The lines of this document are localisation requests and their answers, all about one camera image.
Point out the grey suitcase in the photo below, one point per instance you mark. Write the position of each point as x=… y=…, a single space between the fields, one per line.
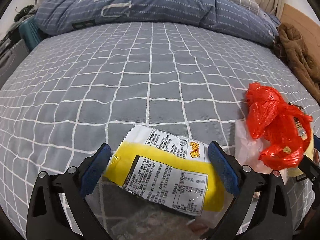
x=10 y=60

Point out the white plastic packet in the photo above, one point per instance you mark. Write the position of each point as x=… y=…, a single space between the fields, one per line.
x=246 y=140

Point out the red plastic bag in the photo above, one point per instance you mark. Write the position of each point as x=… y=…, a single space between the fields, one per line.
x=270 y=120

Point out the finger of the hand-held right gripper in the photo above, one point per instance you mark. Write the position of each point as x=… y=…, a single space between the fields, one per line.
x=308 y=166
x=317 y=141

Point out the brown padded jacket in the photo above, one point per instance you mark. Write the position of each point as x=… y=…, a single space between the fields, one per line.
x=297 y=52

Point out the grey checked bed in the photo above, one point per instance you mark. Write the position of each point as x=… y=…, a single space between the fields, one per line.
x=125 y=80

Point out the blue striped quilt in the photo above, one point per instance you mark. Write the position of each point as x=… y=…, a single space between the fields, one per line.
x=125 y=5

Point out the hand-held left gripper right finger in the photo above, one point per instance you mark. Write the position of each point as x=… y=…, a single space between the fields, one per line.
x=223 y=170

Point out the yellow snack wrapper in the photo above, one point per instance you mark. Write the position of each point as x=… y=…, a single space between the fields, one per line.
x=150 y=170

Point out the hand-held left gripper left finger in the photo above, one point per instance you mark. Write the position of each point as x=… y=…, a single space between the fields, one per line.
x=96 y=170

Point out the teal suitcase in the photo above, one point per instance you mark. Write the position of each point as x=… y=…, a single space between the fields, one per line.
x=30 y=33

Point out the clear bubble wrap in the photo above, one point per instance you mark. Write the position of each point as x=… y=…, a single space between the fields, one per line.
x=150 y=220

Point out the wooden headboard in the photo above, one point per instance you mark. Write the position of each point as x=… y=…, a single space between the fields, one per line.
x=297 y=12

